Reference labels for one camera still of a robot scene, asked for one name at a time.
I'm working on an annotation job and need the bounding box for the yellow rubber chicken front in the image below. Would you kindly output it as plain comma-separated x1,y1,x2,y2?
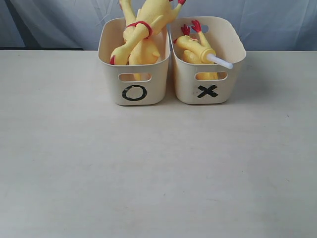
118,0,160,82

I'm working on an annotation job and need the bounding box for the yellow rubber chicken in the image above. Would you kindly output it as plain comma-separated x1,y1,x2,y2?
118,0,160,82
109,0,186,65

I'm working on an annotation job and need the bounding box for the headless yellow rubber chicken body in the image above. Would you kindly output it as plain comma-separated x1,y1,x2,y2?
180,19,218,81

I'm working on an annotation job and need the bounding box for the detached chicken head with tube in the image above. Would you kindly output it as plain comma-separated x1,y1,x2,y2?
173,35,234,69

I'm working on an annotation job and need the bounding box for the cream bin marked O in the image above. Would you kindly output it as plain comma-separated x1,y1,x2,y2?
98,18,170,106

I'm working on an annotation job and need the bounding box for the cream bin marked X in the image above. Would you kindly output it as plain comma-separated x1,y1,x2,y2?
169,16,246,105

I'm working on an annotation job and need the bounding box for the white backdrop curtain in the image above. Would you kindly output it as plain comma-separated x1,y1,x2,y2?
0,0,317,51

